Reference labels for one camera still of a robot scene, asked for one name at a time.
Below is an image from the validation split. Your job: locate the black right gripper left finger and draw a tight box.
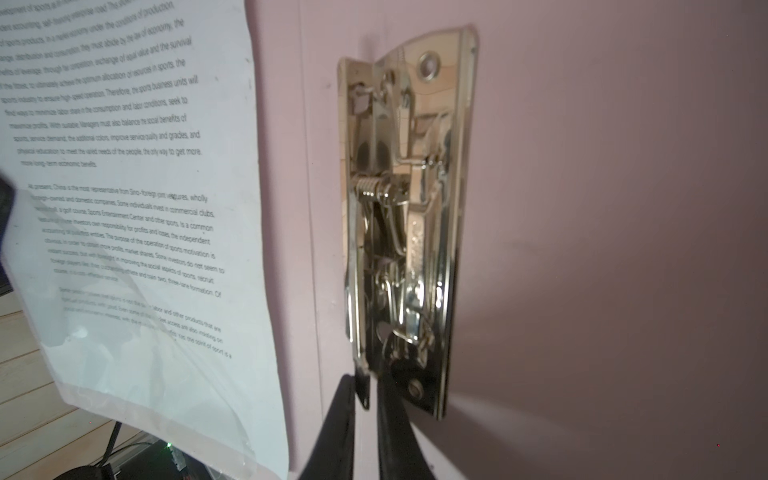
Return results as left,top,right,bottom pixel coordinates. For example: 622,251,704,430
299,374,356,480

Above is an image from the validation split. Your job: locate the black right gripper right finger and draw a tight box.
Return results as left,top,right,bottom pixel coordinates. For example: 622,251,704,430
377,370,436,480

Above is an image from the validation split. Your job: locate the pink file folder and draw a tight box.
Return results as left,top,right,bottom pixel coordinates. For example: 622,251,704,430
245,1,767,479

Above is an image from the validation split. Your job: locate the printed white paper sheet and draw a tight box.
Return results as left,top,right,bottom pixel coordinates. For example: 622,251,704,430
1,1,289,479

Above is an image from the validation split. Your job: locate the metal folder clip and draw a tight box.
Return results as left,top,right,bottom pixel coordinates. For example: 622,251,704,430
337,26,478,419

